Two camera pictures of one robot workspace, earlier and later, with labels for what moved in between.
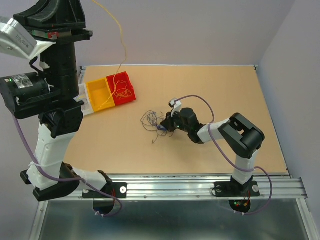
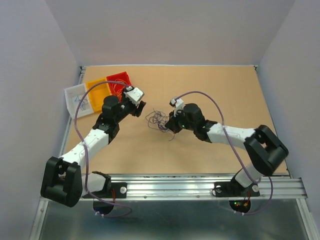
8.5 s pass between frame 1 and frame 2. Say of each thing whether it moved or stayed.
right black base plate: stayed
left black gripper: moved
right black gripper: stayed
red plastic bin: stayed
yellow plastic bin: stayed
